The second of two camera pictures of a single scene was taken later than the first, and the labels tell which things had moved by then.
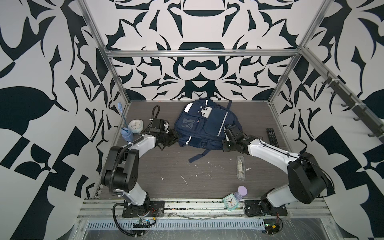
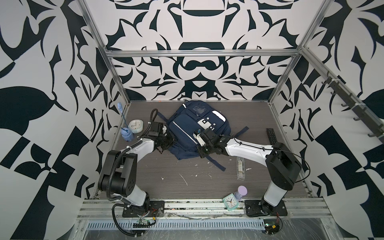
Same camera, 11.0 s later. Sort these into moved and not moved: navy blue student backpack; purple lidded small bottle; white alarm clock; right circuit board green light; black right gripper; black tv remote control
Moved: black right gripper; navy blue student backpack
Not moved: white alarm clock; black tv remote control; right circuit board green light; purple lidded small bottle
